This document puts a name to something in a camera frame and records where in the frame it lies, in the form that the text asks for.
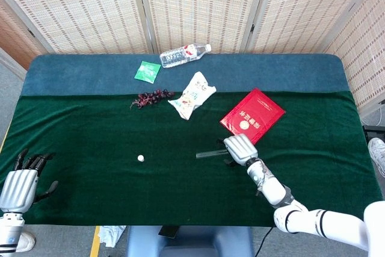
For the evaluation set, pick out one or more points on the clear glass tube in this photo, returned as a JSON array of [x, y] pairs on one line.
[[210, 154]]

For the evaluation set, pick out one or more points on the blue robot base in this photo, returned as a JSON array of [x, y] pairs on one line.
[[210, 242]]

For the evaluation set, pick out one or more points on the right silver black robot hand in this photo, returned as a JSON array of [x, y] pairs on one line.
[[240, 148]]

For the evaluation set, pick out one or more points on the blue table cover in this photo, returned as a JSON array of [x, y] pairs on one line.
[[270, 73]]

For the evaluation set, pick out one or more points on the bunch of dark red grapes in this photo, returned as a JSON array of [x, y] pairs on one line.
[[152, 97]]

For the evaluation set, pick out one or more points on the clear plastic water bottle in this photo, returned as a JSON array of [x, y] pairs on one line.
[[180, 56]]

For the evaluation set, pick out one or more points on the crumpled white paper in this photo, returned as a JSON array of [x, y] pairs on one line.
[[111, 234]]

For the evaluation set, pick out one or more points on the black box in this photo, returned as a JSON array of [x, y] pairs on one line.
[[374, 133]]

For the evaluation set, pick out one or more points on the white snack bag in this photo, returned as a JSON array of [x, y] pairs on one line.
[[192, 96]]

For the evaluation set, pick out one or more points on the dark green velvet cloth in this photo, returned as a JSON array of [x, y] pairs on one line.
[[120, 193]]

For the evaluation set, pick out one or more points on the green sachet packet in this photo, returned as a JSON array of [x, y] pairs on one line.
[[146, 72]]

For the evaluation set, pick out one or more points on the white sneaker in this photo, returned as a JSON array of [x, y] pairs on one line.
[[377, 154], [27, 242]]

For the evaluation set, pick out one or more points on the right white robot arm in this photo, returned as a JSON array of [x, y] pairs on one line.
[[300, 216]]

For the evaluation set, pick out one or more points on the red certificate booklet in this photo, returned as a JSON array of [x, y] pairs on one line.
[[255, 109]]

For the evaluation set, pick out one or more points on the woven bamboo screen panel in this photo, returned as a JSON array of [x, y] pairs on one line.
[[201, 4], [300, 7], [367, 58], [15, 37], [75, 7]]

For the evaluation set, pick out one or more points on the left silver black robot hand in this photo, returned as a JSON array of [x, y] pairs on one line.
[[18, 189]]

